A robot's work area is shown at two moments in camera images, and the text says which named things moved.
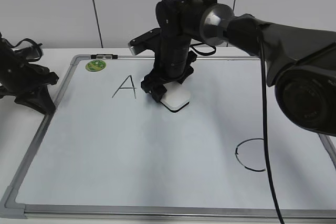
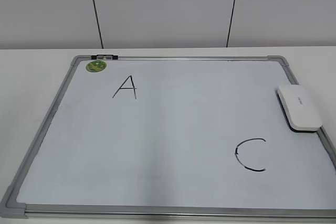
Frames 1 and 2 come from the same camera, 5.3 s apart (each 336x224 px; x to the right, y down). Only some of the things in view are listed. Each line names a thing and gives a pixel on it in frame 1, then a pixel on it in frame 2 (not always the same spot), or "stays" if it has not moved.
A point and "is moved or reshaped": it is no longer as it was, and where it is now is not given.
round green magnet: x=95 y=65 stays
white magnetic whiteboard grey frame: x=107 y=151 stays
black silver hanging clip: x=104 y=56 stays
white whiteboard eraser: x=177 y=96 is moved or reshaped
